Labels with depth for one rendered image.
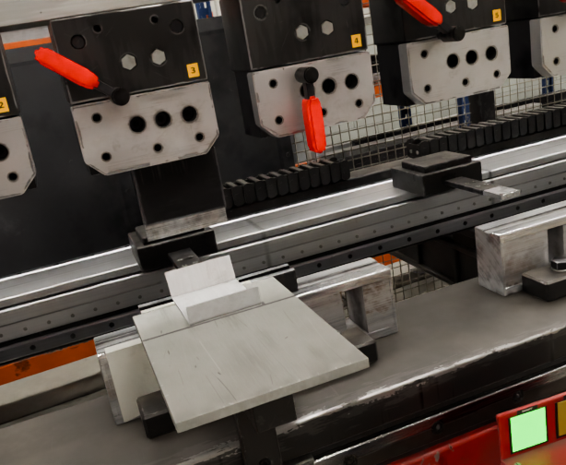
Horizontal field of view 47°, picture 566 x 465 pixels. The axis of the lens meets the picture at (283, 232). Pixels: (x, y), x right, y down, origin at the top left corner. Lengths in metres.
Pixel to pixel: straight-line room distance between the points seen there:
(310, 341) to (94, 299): 0.49
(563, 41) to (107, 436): 0.77
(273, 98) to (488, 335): 0.41
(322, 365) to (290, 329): 0.09
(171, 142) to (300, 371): 0.30
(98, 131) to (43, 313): 0.41
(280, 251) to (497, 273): 0.35
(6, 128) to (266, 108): 0.28
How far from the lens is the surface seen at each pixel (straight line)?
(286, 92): 0.77
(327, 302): 0.86
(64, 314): 1.06
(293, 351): 0.64
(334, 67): 0.80
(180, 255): 0.98
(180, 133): 0.74
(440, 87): 0.87
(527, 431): 0.84
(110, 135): 0.73
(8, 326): 1.07
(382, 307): 0.90
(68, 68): 0.69
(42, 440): 0.87
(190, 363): 0.66
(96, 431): 0.85
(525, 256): 1.02
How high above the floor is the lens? 1.29
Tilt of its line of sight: 17 degrees down
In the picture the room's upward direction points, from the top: 10 degrees counter-clockwise
